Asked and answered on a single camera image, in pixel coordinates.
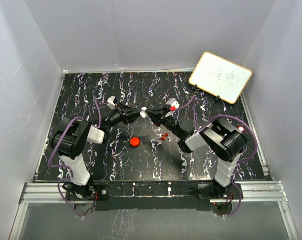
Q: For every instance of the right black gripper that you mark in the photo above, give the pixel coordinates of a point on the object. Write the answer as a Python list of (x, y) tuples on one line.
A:
[(156, 119)]

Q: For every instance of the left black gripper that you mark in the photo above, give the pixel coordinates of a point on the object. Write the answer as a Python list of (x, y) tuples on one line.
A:
[(133, 114)]

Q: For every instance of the white earbud charging case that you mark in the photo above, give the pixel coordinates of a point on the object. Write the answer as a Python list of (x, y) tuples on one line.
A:
[(143, 112)]

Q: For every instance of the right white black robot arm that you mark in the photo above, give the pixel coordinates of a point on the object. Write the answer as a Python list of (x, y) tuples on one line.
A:
[(226, 140)]

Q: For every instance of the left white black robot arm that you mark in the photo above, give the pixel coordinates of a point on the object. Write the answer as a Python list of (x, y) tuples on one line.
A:
[(73, 133)]

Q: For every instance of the red earbud charging case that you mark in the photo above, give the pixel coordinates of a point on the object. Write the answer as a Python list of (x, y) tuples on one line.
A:
[(134, 142)]

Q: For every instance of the red emergency stop button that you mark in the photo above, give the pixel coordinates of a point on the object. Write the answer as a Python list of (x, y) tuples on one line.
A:
[(241, 128)]

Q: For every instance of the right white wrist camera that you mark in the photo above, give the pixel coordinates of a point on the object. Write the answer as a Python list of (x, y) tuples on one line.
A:
[(173, 105)]

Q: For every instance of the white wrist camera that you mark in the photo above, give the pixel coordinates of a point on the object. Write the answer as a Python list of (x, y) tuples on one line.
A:
[(111, 102), (173, 105)]

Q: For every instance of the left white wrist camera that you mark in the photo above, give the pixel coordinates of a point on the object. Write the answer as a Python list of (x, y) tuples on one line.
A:
[(111, 102)]

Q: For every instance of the small whiteboard yellow frame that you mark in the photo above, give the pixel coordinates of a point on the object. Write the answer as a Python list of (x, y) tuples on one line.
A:
[(220, 77)]

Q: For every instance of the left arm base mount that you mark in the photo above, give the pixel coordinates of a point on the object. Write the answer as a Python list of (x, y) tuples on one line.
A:
[(86, 192)]

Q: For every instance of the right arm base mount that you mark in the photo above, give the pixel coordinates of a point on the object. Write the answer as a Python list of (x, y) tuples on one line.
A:
[(208, 191)]

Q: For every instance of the aluminium front rail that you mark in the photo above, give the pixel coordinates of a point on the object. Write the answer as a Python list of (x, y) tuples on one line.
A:
[(251, 191)]

